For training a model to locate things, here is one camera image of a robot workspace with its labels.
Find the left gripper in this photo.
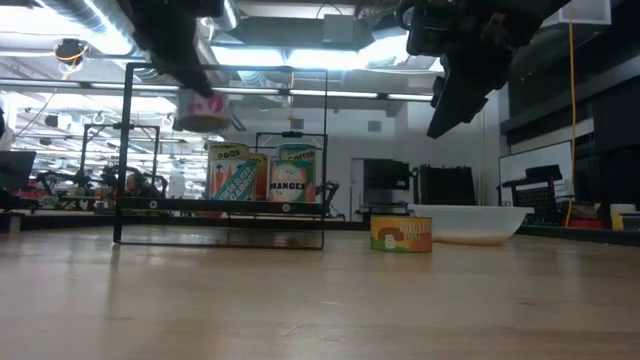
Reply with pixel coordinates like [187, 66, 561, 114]
[118, 0, 226, 99]

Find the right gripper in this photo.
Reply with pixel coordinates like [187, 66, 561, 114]
[397, 0, 571, 140]

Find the short salmon can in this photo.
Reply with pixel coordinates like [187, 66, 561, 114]
[174, 88, 232, 134]

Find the short sliced carrots can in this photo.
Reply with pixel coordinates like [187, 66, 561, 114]
[208, 159, 259, 201]

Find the tall carrots can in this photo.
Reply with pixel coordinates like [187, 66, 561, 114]
[277, 143, 320, 201]

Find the short oranges can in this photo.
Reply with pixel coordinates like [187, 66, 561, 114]
[268, 159, 316, 204]

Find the short mushroom can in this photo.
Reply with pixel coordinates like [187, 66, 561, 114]
[369, 214, 434, 254]

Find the long ceiling light bar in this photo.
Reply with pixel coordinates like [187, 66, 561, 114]
[0, 79, 436, 104]

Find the whiteboard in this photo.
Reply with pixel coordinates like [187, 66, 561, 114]
[498, 140, 574, 206]

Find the black tool cart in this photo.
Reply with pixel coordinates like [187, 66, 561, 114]
[497, 163, 564, 225]

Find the clear plastic bowl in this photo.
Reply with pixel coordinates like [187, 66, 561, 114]
[407, 203, 535, 247]

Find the person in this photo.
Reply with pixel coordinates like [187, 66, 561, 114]
[0, 107, 15, 151]

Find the dark monitor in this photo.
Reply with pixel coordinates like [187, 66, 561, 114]
[0, 149, 37, 191]

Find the black yellow cord reel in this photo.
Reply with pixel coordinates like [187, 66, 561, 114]
[53, 38, 90, 66]

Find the wooden shelf with black frame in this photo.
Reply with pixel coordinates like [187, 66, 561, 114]
[113, 62, 329, 251]

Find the black aluminium table frame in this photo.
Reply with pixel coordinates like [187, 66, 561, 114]
[0, 212, 640, 247]

